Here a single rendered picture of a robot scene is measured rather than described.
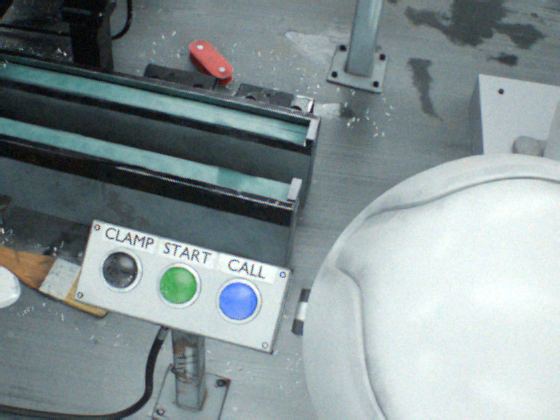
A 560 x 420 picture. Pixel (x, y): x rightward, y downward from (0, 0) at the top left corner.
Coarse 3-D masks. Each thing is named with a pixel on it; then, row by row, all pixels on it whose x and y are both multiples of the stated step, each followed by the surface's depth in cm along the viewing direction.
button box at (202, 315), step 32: (96, 224) 71; (96, 256) 71; (160, 256) 70; (192, 256) 70; (224, 256) 70; (96, 288) 70; (128, 288) 70; (224, 288) 70; (256, 288) 69; (288, 288) 71; (160, 320) 70; (192, 320) 69; (224, 320) 69; (256, 320) 69
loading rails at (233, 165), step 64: (0, 64) 104; (64, 64) 104; (0, 128) 98; (64, 128) 108; (128, 128) 105; (192, 128) 102; (256, 128) 101; (0, 192) 104; (64, 192) 101; (128, 192) 97; (192, 192) 94; (256, 192) 95; (256, 256) 101
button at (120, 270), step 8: (112, 256) 70; (120, 256) 70; (128, 256) 70; (104, 264) 70; (112, 264) 70; (120, 264) 70; (128, 264) 70; (136, 264) 70; (104, 272) 70; (112, 272) 70; (120, 272) 70; (128, 272) 70; (136, 272) 70; (112, 280) 70; (120, 280) 69; (128, 280) 69
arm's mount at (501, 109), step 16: (480, 80) 117; (496, 80) 117; (512, 80) 118; (480, 96) 115; (496, 96) 115; (512, 96) 116; (528, 96) 116; (544, 96) 116; (480, 112) 114; (496, 112) 113; (512, 112) 114; (528, 112) 114; (544, 112) 114; (480, 128) 113; (496, 128) 112; (512, 128) 112; (528, 128) 112; (544, 128) 112; (480, 144) 111; (496, 144) 110
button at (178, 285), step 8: (168, 272) 69; (176, 272) 69; (184, 272) 69; (160, 280) 70; (168, 280) 69; (176, 280) 69; (184, 280) 69; (192, 280) 69; (160, 288) 69; (168, 288) 69; (176, 288) 69; (184, 288) 69; (192, 288) 69; (168, 296) 69; (176, 296) 69; (184, 296) 69; (192, 296) 69
